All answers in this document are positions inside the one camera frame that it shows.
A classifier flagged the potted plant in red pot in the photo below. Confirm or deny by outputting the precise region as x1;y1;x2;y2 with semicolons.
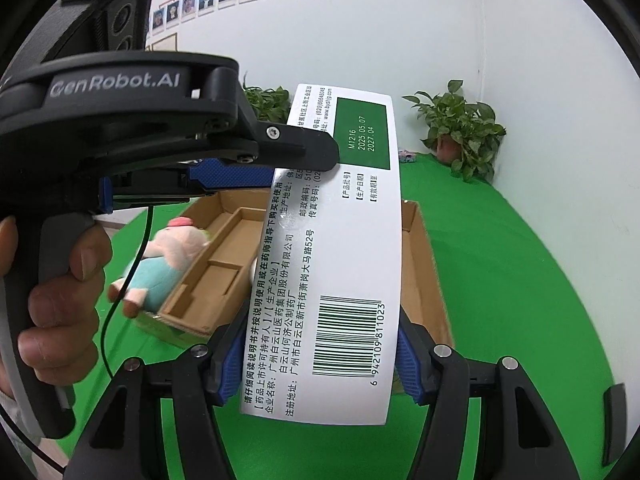
401;80;507;183

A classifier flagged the small cardboard box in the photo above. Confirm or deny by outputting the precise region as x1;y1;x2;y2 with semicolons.
159;205;266;338

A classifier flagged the large cardboard box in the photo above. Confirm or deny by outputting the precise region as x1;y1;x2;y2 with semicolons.
135;190;456;356

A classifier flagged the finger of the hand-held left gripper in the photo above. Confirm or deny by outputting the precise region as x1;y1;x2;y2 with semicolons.
182;156;276;196
239;120;341;173

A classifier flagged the black flat device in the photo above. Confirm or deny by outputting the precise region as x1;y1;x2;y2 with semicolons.
602;382;627;466

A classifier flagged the black cable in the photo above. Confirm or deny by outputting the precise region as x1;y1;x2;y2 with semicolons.
99;204;153;381

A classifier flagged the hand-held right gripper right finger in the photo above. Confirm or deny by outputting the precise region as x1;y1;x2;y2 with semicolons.
397;322;596;480

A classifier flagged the green tablecloth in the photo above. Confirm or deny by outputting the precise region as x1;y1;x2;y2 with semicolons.
95;152;626;480

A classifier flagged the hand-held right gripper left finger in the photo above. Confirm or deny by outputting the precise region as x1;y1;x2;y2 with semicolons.
65;322;251;480

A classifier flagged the pig plush toy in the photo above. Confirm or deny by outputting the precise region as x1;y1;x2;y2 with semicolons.
109;216;213;318

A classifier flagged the potted plant in white mug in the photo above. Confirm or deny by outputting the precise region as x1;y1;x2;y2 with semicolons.
242;74;292;123

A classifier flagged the white medicine box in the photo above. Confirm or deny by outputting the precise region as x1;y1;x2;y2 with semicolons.
240;82;403;426

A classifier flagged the person's left hand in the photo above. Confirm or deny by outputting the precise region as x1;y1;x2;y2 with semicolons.
0;215;113;396

